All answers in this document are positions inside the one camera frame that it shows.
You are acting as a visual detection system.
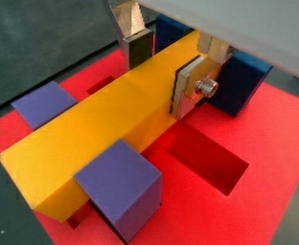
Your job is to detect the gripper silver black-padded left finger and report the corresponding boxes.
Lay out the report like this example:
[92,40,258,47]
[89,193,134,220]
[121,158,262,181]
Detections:
[105,0,154,70]

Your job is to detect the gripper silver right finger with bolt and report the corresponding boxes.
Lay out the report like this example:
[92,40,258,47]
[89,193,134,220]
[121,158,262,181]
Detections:
[170,33,234,120]

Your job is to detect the long yellow block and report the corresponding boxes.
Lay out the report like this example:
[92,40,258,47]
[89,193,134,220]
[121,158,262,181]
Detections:
[0,31,199,222]

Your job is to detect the red board with slots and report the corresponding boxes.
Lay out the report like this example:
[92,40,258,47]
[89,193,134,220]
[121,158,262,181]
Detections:
[0,53,299,245]

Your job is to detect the dark blue U-shaped block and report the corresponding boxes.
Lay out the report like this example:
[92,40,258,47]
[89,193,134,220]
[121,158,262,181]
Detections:
[155,13,274,118]

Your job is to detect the purple U-shaped block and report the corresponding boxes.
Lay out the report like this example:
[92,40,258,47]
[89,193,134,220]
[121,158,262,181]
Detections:
[13,83,163,240]

